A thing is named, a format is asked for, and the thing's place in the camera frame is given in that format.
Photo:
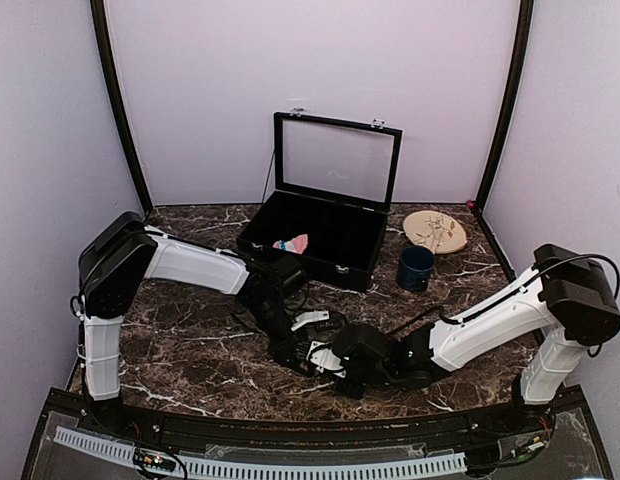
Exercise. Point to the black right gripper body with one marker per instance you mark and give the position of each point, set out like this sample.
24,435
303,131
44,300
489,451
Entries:
376,377

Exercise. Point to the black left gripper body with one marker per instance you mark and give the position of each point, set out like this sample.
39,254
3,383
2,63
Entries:
275,341

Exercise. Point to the pink teal patterned sock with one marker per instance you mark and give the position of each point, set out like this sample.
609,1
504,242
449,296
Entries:
296,245

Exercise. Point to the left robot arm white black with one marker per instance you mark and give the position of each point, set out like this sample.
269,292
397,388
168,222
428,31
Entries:
129,251

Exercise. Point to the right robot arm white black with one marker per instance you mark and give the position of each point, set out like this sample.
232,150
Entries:
568,295

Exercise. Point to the dark blue mug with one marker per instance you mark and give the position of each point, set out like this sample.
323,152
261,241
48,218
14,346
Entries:
415,266

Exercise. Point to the black display case glass lid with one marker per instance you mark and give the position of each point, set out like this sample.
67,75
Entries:
333,182

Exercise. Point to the small circuit board with leds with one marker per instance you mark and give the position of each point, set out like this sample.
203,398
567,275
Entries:
153,461

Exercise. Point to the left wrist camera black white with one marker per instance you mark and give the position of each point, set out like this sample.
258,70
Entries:
289,278

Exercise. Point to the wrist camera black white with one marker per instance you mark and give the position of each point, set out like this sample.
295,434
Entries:
360,342
289,278

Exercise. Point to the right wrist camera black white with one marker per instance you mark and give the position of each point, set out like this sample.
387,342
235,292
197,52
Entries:
360,342

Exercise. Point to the white slotted cable duct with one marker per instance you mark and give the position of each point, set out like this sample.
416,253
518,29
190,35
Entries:
245,463

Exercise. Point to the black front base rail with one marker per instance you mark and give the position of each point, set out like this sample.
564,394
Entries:
561,442

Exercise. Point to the black left frame post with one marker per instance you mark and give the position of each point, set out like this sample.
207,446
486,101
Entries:
118,109

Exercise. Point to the black frame post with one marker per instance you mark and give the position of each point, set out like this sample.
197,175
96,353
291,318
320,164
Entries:
520,43
118,109

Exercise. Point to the black right frame post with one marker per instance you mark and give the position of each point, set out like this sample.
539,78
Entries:
520,43

